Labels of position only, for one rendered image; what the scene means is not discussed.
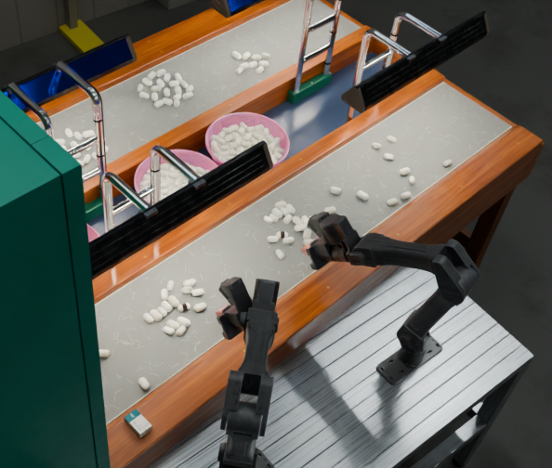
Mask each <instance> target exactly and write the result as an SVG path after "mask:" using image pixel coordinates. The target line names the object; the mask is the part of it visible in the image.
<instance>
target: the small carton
mask: <svg viewBox="0 0 552 468"><path fill-rule="evenodd" d="M125 422H126V423H127V424H128V426H129V427H130V428H131V429H132V430H133V431H134V432H135V433H136V434H137V435H138V437H139V438H142V437H143V436H144V435H146V434H147V433H148V432H149V431H150V430H151V424H150V423H149V422H148V421H147V420H146V419H145V418H144V417H143V416H142V415H141V413H140V412H139V411H138V410H137V409H134V410H132V411H131V412H130V413H128V414H127V415H126V416H125Z"/></svg>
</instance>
